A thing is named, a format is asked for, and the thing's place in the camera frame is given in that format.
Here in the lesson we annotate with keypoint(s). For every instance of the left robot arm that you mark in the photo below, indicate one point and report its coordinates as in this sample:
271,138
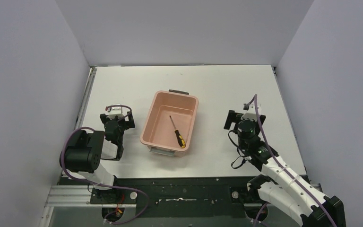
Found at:
84,151

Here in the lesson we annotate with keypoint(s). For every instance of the aluminium left side rail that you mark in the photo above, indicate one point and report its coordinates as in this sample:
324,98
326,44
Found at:
85,98

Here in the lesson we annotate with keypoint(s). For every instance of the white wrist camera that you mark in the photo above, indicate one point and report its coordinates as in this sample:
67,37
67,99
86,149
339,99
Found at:
251,112
114,111

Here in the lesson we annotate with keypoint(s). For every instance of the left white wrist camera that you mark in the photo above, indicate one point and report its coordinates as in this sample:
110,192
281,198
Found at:
114,111

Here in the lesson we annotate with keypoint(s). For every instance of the aluminium front rail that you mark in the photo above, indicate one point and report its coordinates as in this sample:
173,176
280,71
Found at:
82,195

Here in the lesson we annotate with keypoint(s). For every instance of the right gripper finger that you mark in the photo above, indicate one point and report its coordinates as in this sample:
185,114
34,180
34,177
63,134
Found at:
232,117
260,121

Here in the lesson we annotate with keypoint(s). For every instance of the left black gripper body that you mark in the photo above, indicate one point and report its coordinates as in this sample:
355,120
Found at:
128,122

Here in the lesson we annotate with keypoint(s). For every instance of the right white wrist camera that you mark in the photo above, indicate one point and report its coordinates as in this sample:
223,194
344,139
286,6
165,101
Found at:
251,112

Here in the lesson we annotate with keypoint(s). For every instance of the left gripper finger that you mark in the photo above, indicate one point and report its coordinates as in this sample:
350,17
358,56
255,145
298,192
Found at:
103,118
130,120

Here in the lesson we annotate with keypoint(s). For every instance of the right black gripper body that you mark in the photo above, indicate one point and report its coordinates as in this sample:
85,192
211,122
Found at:
239,141

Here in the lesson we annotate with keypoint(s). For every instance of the yellow black handled screwdriver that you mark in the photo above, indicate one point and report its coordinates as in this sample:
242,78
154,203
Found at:
179,137

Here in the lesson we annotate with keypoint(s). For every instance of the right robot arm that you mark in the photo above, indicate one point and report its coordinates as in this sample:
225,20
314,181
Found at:
277,183

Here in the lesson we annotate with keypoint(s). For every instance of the aluminium rail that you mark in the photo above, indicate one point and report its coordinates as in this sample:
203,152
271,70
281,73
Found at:
82,195
85,98

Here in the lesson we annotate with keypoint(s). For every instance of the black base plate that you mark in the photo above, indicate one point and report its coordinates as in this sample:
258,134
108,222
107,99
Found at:
247,206

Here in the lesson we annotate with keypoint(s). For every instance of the pink plastic bin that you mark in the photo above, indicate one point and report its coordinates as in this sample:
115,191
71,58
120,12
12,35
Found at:
158,133

